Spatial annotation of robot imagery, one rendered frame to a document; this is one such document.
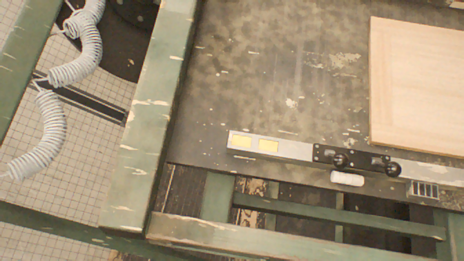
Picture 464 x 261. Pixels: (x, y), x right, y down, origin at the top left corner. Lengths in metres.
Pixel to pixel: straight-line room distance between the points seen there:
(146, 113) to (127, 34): 0.68
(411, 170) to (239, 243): 0.48
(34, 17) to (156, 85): 0.55
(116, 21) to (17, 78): 0.47
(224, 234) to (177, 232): 0.11
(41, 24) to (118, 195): 0.70
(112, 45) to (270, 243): 0.97
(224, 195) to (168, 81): 0.33
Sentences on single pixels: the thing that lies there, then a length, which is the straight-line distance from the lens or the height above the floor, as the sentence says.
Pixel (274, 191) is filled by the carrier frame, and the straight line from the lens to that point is 2.15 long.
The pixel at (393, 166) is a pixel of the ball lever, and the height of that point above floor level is 1.44.
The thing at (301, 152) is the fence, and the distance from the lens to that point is 1.02.
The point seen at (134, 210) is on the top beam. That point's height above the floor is 1.86.
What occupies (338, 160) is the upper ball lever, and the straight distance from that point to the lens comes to 0.91.
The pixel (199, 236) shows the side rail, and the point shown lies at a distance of 0.92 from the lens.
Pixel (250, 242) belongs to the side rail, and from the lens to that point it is 0.93.
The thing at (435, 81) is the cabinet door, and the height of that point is 1.19.
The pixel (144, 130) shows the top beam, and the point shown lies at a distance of 0.95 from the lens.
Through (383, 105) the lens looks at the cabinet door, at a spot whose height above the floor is 1.32.
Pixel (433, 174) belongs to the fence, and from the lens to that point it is 1.14.
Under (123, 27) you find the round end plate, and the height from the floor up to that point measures 1.88.
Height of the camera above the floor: 2.22
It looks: 32 degrees down
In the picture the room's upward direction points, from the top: 64 degrees counter-clockwise
